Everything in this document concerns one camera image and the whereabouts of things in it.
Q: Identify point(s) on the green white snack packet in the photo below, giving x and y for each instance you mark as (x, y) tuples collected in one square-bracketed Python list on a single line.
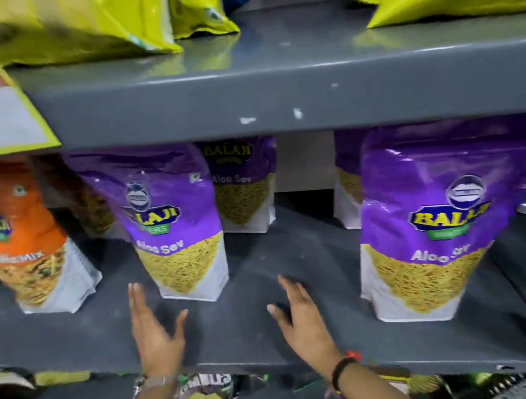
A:
[(204, 392)]

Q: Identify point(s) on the black wristband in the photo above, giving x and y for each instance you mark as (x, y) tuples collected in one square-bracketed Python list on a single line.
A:
[(341, 368)]

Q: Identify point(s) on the person's right hand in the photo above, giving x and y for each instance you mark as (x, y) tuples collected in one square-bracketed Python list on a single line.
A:
[(307, 333)]

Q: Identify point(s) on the person's right thumb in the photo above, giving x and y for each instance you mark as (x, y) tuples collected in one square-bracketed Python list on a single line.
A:
[(280, 320)]

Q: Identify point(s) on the person's right forearm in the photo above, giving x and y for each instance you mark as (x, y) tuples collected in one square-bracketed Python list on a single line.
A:
[(376, 397)]

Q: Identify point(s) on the person's left thumb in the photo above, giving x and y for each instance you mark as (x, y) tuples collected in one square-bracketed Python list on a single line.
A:
[(180, 323)]

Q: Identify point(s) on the person's left hand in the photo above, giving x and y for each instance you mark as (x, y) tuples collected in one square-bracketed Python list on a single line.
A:
[(155, 343)]

